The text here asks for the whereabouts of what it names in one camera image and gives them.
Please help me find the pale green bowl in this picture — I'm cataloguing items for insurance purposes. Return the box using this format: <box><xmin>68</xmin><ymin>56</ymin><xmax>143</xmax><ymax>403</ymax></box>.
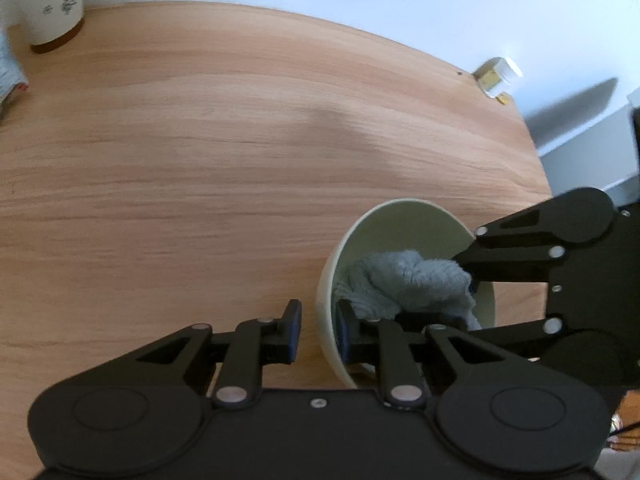
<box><xmin>316</xmin><ymin>198</ymin><xmax>497</xmax><ymax>391</ymax></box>

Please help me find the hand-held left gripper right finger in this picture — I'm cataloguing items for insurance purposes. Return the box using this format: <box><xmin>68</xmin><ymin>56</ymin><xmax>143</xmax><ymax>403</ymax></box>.
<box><xmin>336</xmin><ymin>299</ymin><xmax>507</xmax><ymax>409</ymax></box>

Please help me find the small white-capped bottle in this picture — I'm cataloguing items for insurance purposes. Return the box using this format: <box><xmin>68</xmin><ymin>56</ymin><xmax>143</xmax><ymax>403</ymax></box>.
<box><xmin>474</xmin><ymin>56</ymin><xmax>523</xmax><ymax>97</ymax></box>

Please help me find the blue and white plastic packet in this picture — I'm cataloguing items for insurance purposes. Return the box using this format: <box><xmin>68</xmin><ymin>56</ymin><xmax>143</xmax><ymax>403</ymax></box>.
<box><xmin>0</xmin><ymin>25</ymin><xmax>31</xmax><ymax>117</ymax></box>

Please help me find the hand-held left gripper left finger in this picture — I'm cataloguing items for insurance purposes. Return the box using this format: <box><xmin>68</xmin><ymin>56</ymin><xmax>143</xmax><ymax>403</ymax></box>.
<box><xmin>135</xmin><ymin>299</ymin><xmax>304</xmax><ymax>409</ymax></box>

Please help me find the grey cleaning cloth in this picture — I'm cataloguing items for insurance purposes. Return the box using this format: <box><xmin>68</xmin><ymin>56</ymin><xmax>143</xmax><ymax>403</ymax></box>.
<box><xmin>332</xmin><ymin>249</ymin><xmax>478</xmax><ymax>333</ymax></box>

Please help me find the patterned white paper cup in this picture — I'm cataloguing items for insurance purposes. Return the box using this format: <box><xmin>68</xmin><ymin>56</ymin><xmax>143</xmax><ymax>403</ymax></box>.
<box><xmin>9</xmin><ymin>0</ymin><xmax>87</xmax><ymax>54</ymax></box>

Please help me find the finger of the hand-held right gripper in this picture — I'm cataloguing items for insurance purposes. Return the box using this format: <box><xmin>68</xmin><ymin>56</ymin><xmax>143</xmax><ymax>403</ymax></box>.
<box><xmin>451</xmin><ymin>199</ymin><xmax>569</xmax><ymax>285</ymax></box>
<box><xmin>467</xmin><ymin>316</ymin><xmax>568</xmax><ymax>362</ymax></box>

